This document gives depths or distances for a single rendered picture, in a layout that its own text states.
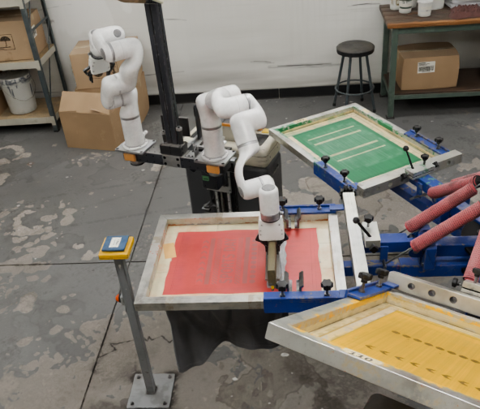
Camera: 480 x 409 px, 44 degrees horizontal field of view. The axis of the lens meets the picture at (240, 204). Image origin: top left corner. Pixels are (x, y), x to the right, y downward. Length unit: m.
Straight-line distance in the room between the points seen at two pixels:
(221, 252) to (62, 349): 1.47
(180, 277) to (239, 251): 0.28
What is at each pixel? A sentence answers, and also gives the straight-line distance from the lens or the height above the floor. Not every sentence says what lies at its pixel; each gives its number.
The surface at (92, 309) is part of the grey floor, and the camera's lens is 3.86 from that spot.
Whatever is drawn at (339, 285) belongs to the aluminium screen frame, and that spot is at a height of 0.99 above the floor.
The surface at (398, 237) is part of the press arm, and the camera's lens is 2.43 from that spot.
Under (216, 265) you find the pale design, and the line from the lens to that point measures 2.45.
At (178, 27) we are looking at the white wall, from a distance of 6.07.
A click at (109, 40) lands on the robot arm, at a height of 1.69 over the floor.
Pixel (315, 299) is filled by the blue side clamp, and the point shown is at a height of 1.01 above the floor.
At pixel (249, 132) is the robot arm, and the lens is 2.32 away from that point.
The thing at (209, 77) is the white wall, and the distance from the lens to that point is 6.19.
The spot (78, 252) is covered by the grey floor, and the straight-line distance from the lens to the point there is 4.36.
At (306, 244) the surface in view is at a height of 0.95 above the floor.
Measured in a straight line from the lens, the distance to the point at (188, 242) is 2.60.
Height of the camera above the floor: 2.49
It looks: 33 degrees down
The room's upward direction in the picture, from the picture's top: 6 degrees counter-clockwise
